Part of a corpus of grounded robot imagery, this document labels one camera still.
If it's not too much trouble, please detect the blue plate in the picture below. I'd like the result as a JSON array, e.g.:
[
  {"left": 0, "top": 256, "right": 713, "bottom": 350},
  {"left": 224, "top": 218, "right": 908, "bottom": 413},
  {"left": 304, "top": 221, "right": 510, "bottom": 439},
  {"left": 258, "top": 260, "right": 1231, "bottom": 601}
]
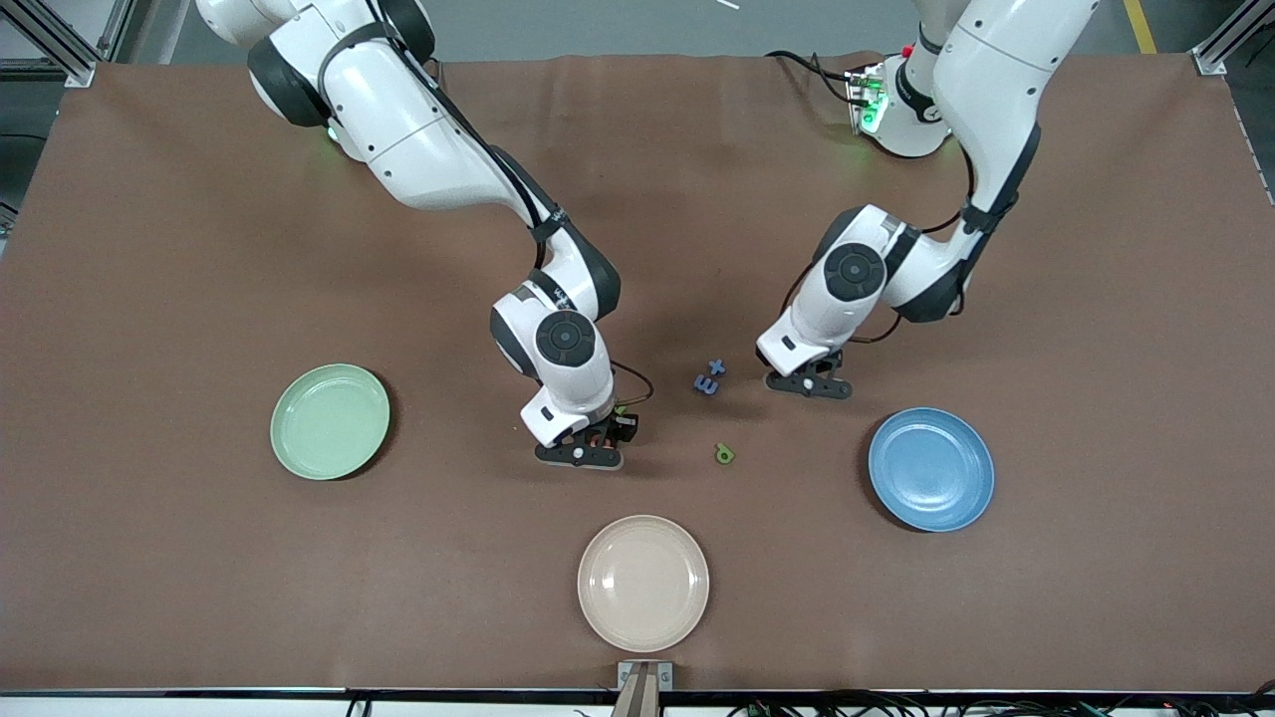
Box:
[{"left": 868, "top": 406, "right": 996, "bottom": 534}]

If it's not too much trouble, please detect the cream plate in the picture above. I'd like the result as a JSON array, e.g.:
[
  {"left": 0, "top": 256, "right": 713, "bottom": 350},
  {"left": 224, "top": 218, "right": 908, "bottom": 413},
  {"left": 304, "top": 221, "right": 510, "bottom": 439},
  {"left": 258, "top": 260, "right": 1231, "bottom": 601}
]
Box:
[{"left": 577, "top": 514, "right": 711, "bottom": 654}]

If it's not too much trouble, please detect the green plate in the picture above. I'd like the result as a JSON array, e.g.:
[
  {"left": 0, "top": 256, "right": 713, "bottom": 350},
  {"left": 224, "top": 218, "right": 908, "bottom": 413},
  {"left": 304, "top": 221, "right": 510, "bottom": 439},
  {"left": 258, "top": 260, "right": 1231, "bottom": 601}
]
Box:
[{"left": 270, "top": 363, "right": 391, "bottom": 482}]

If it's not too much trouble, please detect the brown table cover mat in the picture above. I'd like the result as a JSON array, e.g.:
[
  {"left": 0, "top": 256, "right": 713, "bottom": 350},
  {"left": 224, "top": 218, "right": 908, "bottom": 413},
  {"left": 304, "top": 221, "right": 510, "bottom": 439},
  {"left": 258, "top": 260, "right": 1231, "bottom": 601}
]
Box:
[{"left": 0, "top": 52, "right": 1275, "bottom": 695}]

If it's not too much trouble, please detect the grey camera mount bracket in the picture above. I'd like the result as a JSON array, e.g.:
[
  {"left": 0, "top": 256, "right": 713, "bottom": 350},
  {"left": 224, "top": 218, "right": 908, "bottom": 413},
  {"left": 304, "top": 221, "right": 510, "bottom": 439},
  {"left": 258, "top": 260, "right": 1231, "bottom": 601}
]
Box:
[{"left": 610, "top": 659, "right": 675, "bottom": 717}]

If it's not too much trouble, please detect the black base cable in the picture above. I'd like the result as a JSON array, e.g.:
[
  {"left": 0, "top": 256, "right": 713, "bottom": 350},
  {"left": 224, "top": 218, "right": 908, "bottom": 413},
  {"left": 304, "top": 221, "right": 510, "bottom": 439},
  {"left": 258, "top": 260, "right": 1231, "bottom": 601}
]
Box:
[{"left": 765, "top": 50, "right": 860, "bottom": 107}]

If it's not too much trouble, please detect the black cable bundle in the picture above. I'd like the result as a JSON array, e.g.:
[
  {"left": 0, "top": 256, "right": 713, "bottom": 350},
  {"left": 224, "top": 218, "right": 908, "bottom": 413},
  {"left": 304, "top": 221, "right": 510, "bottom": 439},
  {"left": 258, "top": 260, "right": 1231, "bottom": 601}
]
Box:
[{"left": 725, "top": 689, "right": 1275, "bottom": 717}]

